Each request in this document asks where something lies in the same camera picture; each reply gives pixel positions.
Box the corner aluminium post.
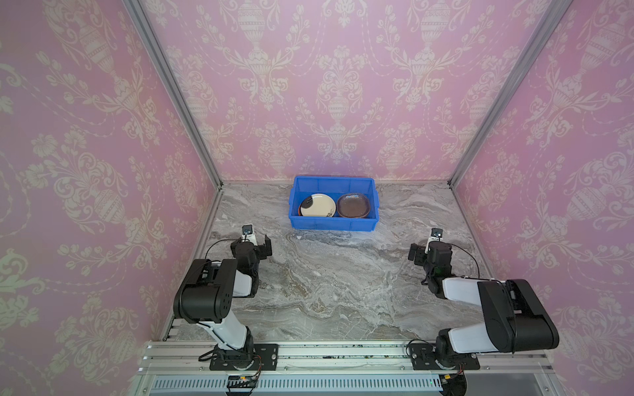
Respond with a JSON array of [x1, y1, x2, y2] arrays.
[[447, 0, 572, 191], [122, 0, 223, 191]]

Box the brown clear plate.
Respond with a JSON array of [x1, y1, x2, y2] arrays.
[[337, 193, 371, 219]]

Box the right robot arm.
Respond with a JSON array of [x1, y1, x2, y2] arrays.
[[408, 240, 560, 366]]

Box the aluminium frame rail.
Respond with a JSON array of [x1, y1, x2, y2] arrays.
[[129, 341, 566, 395]]

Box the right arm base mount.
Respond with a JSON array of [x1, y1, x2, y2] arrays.
[[405, 340, 480, 371]]

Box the left corner aluminium post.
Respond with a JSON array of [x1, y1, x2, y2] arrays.
[[122, 0, 223, 191]]

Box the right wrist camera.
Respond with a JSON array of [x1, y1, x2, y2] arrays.
[[425, 228, 443, 253]]

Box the right corner aluminium post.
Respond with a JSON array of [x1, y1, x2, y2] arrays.
[[447, 0, 572, 191]]

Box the blue plastic bin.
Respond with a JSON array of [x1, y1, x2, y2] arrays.
[[288, 176, 380, 232]]

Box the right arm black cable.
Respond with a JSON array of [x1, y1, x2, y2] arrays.
[[447, 242, 481, 279]]

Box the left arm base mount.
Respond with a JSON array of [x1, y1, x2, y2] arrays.
[[209, 344, 279, 371]]

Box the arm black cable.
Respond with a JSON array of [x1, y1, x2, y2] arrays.
[[447, 242, 481, 279], [204, 237, 237, 262]]

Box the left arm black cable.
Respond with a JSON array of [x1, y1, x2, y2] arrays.
[[204, 237, 237, 262]]

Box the cream plate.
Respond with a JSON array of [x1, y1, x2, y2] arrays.
[[298, 193, 337, 217]]

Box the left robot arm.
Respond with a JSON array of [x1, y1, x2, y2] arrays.
[[173, 234, 272, 359]]

